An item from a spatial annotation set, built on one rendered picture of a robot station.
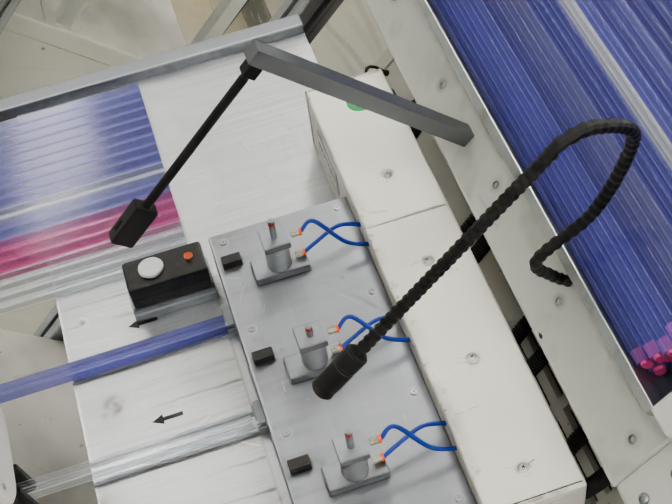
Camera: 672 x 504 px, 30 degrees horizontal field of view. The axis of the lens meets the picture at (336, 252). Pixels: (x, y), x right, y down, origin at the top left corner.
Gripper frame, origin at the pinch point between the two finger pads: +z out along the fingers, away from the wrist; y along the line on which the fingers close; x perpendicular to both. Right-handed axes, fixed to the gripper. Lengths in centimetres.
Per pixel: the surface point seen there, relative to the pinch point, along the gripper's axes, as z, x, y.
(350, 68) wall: 178, -50, 211
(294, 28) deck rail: 7, -38, 47
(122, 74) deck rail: 3, -19, 47
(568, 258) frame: -9, -50, -6
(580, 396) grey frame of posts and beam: -1.9, -46.5, -13.4
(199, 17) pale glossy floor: 178, -13, 259
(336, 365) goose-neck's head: -15.5, -31.0, -11.1
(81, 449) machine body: 43, 8, 31
